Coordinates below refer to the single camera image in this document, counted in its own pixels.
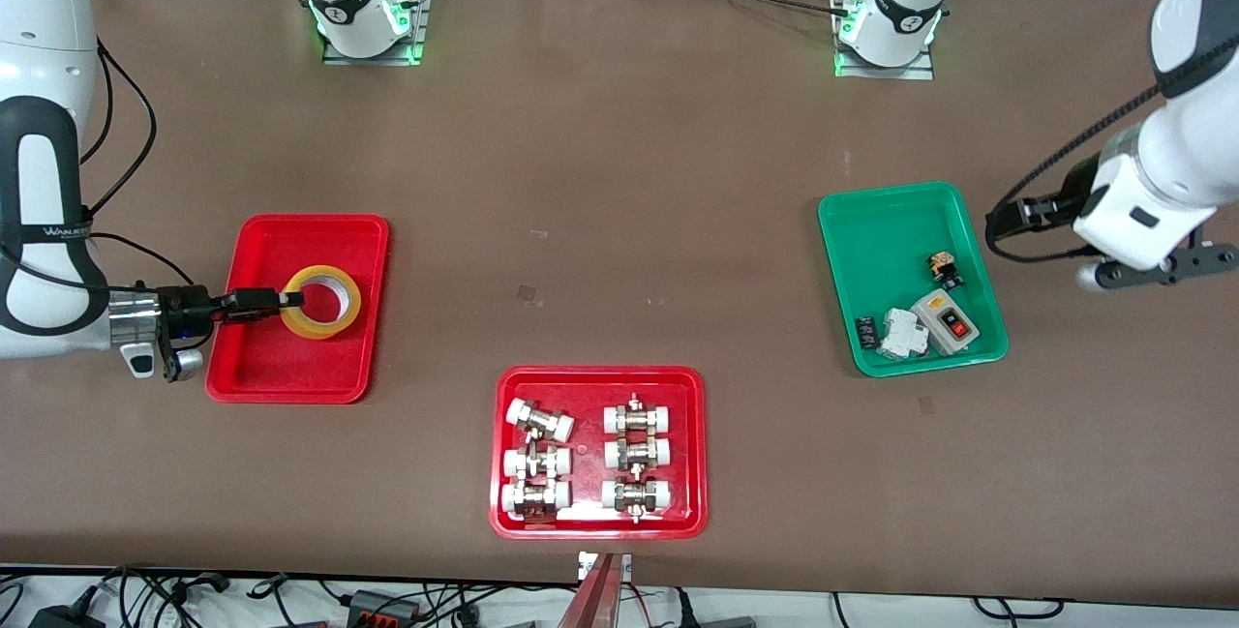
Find yellow tape roll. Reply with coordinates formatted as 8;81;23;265
281;265;364;341

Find empty red plastic tray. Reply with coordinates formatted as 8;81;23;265
205;214;391;404

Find green plastic tray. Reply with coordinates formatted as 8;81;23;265
818;181;1011;378

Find red tray with fittings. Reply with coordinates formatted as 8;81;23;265
489;365;709;541

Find white circuit breaker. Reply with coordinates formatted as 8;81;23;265
879;307;932;360

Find metal fitting with white caps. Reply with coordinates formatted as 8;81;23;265
601;478;674;523
603;394;672;435
500;480;572;523
604;436;672;472
505;398;575;443
502;444;572;481

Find grey connector box orange levers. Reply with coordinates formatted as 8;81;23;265
344;589;422;627

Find black power adapter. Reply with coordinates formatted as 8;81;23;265
29;604;107;628

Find grey switch box red button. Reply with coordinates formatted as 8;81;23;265
912;287;982;356

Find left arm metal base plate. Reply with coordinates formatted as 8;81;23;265
834;0;935;80

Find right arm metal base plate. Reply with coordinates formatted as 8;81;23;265
322;0;432;66

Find black looped floor cable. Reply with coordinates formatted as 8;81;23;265
973;595;1066;621

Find small silver bracket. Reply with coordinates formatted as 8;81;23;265
578;552;632;583

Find red metal camera stand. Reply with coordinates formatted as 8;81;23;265
557;553;625;628

